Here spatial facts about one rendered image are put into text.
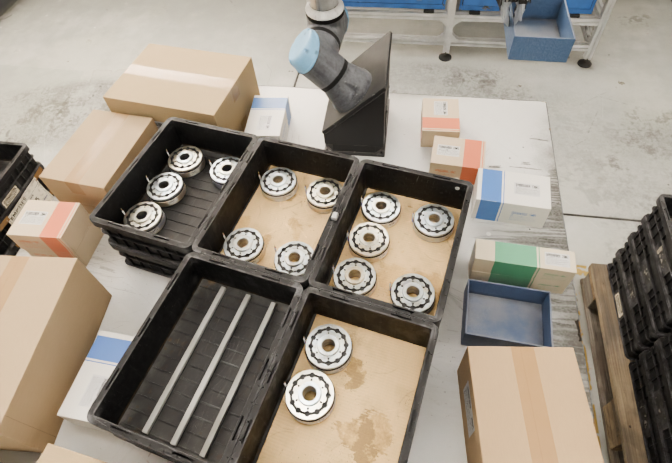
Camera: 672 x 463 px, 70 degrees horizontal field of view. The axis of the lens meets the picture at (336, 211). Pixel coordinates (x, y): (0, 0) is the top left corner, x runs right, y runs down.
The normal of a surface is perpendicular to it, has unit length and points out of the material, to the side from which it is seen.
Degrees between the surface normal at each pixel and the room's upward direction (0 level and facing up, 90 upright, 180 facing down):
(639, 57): 0
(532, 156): 0
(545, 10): 90
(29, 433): 90
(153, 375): 0
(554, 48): 90
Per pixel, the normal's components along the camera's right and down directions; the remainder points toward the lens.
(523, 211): -0.23, 0.79
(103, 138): -0.06, -0.60
